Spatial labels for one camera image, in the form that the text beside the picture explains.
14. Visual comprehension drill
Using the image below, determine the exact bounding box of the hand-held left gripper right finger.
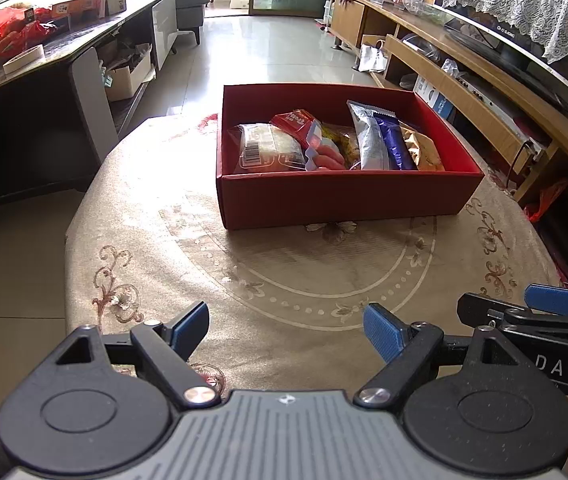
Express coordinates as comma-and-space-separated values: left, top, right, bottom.
354, 302, 522, 409

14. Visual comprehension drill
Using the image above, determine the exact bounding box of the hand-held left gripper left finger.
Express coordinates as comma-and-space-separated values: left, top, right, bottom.
54, 301, 221, 409

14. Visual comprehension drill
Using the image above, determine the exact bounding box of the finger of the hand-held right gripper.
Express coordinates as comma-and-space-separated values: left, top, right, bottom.
524, 284, 568, 317
456, 291, 525, 329

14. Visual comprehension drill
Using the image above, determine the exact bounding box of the red cardboard box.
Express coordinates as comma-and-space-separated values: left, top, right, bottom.
215, 84, 486, 232

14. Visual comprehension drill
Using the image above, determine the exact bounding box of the dark blue wafer packet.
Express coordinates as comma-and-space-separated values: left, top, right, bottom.
373, 111, 419, 171

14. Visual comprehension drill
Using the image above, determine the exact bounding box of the silver snack packet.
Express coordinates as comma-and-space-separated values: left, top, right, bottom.
346, 100, 391, 171

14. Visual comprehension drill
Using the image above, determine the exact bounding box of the clear white bread packet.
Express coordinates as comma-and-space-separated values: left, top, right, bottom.
226, 122, 307, 175

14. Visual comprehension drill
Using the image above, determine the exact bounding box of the red yellow snack packet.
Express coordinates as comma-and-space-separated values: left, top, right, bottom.
269, 108, 322, 148

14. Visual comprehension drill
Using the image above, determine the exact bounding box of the orange plastic bag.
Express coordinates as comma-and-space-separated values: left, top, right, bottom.
524, 180, 568, 223

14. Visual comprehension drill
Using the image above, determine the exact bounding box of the beige embroidered tablecloth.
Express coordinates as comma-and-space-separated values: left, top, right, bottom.
64, 112, 565, 411

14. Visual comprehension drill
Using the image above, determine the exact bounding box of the brown snack packet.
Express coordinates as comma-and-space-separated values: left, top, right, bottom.
400, 121, 446, 172

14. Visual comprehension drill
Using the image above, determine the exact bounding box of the clear pink sausage packet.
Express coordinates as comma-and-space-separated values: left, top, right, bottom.
305, 119, 347, 172

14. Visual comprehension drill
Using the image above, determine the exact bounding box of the yellow orange snack packet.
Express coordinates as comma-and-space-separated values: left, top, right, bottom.
321, 122, 362, 171

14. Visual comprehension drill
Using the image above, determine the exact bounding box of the black television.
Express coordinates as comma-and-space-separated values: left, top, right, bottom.
444, 2, 568, 111

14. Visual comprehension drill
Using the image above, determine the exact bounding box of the white storage box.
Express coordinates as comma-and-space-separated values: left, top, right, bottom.
104, 55, 152, 103

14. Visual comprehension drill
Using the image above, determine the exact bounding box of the black grey coffee table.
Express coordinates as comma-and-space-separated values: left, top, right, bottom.
0, 0, 177, 246

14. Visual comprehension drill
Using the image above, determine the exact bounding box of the white paper bag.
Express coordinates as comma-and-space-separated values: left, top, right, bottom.
356, 42, 390, 73

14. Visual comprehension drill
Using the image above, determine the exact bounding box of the wooden TV cabinet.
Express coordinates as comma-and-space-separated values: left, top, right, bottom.
329, 0, 568, 206

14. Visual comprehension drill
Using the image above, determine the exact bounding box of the beige tape roll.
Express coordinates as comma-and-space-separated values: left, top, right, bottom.
2, 44, 46, 75

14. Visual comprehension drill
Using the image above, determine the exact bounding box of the grey sofa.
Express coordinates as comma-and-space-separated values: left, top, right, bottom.
174, 0, 212, 46

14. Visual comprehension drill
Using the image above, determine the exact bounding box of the orange printed carton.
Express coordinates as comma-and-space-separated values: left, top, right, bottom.
51, 0, 107, 21

